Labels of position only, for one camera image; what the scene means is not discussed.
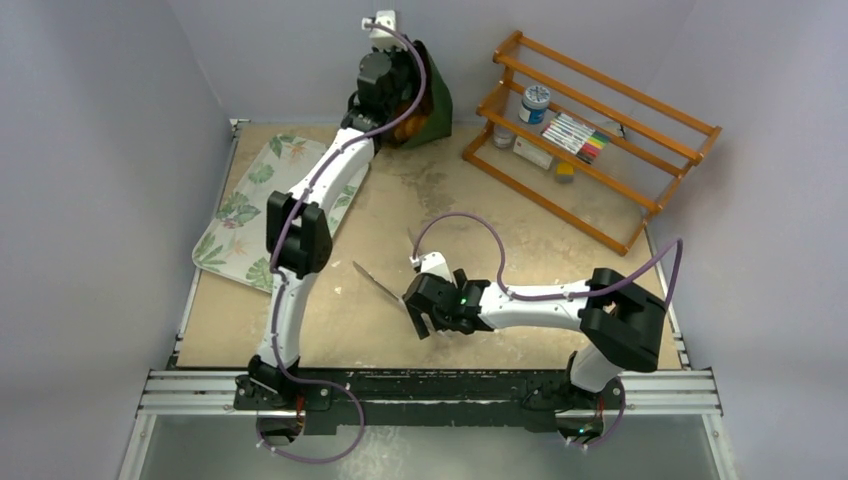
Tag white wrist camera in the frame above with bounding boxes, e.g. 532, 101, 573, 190
410, 252, 453, 283
361, 10, 401, 50

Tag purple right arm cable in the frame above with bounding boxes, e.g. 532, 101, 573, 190
410, 211, 684, 452

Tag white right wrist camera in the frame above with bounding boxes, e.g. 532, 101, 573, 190
410, 252, 453, 283

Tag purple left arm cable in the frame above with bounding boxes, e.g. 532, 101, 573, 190
254, 23, 429, 465

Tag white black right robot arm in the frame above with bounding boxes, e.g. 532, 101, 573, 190
401, 268, 667, 407

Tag small white box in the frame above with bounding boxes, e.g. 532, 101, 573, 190
513, 137, 553, 171

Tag yellow grey sponge block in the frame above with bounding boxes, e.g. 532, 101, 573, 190
554, 162, 575, 184

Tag white tropical print tray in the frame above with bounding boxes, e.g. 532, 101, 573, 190
192, 128, 379, 291

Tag pack of coloured markers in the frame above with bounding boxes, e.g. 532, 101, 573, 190
542, 112, 610, 164

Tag metal tongs with white handle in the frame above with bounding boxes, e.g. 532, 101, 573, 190
351, 228, 425, 309

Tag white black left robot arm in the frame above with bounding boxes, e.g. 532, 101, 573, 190
236, 41, 431, 409

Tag small clear glass jar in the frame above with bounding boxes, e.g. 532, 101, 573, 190
492, 125, 516, 149

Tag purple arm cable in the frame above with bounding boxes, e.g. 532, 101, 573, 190
410, 211, 684, 452
254, 23, 429, 465

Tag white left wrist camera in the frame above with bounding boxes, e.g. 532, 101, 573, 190
361, 10, 401, 50

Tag orange fake baguette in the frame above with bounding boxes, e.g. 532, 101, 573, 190
393, 114, 428, 144

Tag white jar with blue lid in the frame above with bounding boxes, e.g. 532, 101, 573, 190
518, 84, 551, 125

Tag green paper bag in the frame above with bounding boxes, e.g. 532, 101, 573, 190
382, 40, 453, 149

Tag orange wooden shelf rack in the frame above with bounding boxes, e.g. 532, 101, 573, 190
462, 30, 722, 256

